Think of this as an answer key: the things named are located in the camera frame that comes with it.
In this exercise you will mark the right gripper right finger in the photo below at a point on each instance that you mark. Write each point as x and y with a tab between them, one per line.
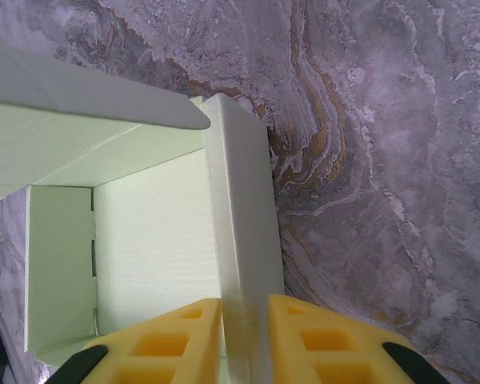
328	348

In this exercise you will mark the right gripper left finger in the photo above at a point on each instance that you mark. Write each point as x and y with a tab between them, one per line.
160	348

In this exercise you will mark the light green paper box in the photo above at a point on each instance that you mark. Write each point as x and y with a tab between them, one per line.
152	248

